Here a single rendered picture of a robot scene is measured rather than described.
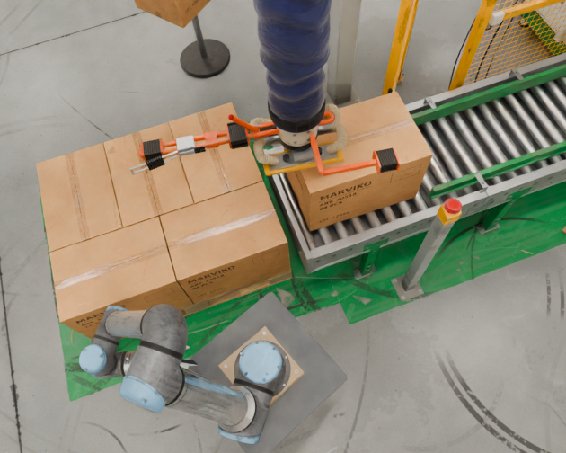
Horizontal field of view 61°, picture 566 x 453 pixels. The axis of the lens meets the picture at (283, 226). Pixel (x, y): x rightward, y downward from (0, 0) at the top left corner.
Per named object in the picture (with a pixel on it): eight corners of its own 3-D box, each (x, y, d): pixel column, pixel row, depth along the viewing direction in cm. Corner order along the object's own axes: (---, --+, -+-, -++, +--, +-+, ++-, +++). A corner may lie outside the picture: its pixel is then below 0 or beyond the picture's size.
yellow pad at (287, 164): (338, 142, 207) (339, 135, 203) (344, 161, 203) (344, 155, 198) (261, 157, 206) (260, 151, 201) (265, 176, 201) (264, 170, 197)
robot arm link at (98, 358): (87, 334, 164) (101, 341, 176) (71, 367, 160) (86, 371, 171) (111, 342, 163) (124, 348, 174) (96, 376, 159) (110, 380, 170)
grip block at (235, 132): (246, 128, 201) (244, 119, 195) (250, 146, 196) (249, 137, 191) (226, 131, 200) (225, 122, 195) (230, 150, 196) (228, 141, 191)
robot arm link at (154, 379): (278, 398, 176) (174, 347, 114) (263, 448, 170) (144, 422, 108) (243, 387, 183) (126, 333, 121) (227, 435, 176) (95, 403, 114)
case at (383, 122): (384, 139, 271) (396, 91, 235) (415, 197, 253) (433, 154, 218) (285, 170, 265) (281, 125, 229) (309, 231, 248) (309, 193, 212)
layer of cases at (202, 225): (240, 141, 325) (232, 102, 289) (290, 269, 282) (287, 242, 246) (66, 197, 312) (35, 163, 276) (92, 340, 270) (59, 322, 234)
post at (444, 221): (410, 279, 291) (454, 199, 201) (414, 289, 288) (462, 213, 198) (399, 283, 290) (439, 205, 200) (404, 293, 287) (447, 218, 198)
